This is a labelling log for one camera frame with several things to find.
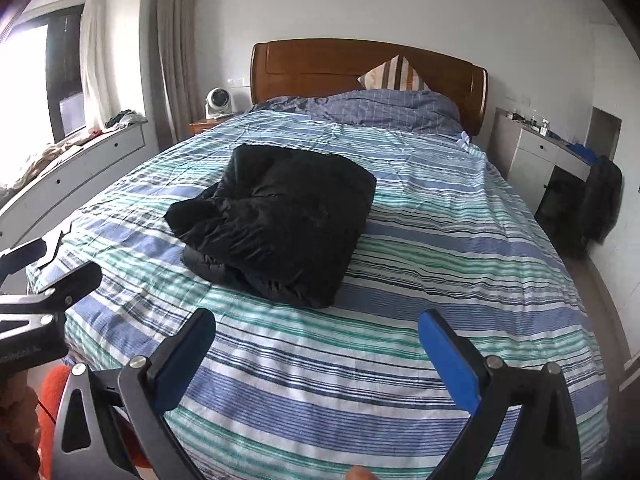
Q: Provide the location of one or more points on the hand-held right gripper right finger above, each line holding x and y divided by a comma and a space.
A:
445, 360

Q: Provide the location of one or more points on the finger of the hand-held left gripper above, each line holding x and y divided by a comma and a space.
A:
22, 257
70, 280

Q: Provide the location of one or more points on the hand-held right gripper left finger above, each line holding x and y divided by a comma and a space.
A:
192, 347

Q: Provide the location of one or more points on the black puffer jacket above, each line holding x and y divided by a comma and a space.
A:
280, 220

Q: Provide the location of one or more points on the dark clothes pile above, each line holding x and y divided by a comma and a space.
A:
125, 119

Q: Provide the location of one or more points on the person's left hand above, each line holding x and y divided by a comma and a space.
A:
17, 400

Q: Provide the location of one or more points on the person's right hand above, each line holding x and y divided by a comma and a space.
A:
365, 474

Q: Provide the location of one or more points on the person's orange fleece clothing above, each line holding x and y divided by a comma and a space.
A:
52, 385

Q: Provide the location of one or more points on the striped bed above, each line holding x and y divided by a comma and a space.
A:
450, 285

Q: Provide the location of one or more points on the white window bench cabinet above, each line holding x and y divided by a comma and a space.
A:
75, 180

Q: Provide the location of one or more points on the beige cloth pile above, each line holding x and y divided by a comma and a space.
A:
40, 162

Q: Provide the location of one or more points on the window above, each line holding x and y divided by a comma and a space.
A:
55, 70

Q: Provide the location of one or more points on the dark chair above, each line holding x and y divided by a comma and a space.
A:
565, 195

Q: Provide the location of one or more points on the wooden nightstand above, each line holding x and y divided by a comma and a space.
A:
205, 125

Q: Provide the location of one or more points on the white sheer curtain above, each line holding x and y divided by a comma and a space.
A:
95, 60

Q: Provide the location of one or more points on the white desk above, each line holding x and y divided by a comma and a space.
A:
535, 160

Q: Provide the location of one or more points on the white wardrobe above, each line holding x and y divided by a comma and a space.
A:
627, 220

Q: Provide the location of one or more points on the white desk fan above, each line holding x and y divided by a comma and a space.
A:
219, 100

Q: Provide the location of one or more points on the blue cloth on desk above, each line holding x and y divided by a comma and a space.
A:
585, 152

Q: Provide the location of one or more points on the grey curtain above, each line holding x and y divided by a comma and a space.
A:
170, 50

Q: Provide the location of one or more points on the small bottles on desk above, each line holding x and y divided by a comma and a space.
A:
525, 121

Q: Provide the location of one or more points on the blue checked duvet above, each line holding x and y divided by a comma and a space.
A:
375, 110

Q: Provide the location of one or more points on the striped pillow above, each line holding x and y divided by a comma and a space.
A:
392, 75

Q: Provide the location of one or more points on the wooden headboard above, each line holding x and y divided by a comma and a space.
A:
310, 70

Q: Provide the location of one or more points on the white wall socket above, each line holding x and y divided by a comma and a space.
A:
235, 81

